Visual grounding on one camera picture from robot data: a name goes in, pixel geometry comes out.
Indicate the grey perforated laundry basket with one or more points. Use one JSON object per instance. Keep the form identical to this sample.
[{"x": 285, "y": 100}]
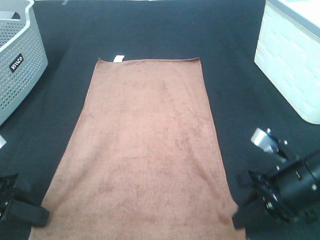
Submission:
[{"x": 23, "y": 58}]

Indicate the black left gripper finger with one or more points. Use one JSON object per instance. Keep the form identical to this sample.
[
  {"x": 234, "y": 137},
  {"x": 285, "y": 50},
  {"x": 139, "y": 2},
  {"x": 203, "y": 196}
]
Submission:
[
  {"x": 18, "y": 211},
  {"x": 22, "y": 188}
]

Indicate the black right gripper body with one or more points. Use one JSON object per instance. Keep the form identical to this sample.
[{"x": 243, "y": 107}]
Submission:
[{"x": 290, "y": 194}]

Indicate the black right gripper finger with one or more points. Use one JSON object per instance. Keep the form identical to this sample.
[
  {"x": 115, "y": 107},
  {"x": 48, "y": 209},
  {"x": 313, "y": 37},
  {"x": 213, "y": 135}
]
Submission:
[
  {"x": 248, "y": 180},
  {"x": 247, "y": 213}
]

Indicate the brown microfiber towel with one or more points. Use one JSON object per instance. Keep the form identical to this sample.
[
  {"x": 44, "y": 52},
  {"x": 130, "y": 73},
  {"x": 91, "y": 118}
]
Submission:
[{"x": 143, "y": 161}]

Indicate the white plastic storage bin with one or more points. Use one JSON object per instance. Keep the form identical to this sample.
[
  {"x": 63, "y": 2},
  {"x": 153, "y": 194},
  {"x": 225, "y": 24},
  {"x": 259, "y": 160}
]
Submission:
[{"x": 288, "y": 53}]

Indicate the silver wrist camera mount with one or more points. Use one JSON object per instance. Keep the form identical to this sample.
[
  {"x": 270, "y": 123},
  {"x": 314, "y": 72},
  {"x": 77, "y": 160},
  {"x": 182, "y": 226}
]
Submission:
[{"x": 268, "y": 143}]

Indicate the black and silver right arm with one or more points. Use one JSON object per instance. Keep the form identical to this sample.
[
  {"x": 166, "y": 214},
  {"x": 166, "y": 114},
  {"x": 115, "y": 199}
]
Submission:
[{"x": 288, "y": 193}]

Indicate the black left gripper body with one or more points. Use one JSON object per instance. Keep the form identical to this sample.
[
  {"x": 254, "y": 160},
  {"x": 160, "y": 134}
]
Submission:
[{"x": 7, "y": 195}]

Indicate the white towel care label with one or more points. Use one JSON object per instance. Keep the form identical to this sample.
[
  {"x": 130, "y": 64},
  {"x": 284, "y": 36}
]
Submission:
[{"x": 118, "y": 58}]

